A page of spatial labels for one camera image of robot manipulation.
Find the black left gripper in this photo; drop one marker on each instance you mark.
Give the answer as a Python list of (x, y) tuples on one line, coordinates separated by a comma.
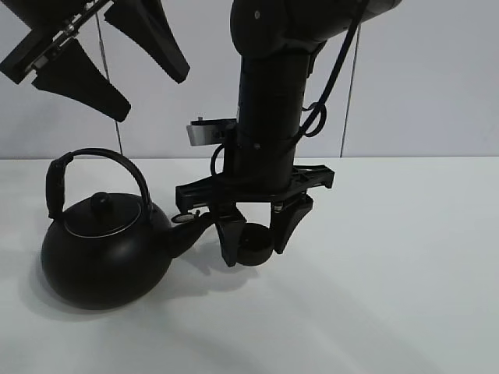
[(70, 72)]

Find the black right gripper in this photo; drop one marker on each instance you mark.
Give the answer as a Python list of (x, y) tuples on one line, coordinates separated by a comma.
[(256, 172)]

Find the small black teacup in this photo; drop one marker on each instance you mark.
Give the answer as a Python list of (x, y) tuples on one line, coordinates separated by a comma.
[(256, 245)]

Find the black round teapot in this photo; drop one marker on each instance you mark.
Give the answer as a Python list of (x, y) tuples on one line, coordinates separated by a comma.
[(111, 248)]

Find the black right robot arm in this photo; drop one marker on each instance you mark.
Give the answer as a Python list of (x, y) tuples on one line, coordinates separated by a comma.
[(291, 55)]

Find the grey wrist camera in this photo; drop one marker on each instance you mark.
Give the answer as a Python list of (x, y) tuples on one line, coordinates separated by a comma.
[(204, 132)]

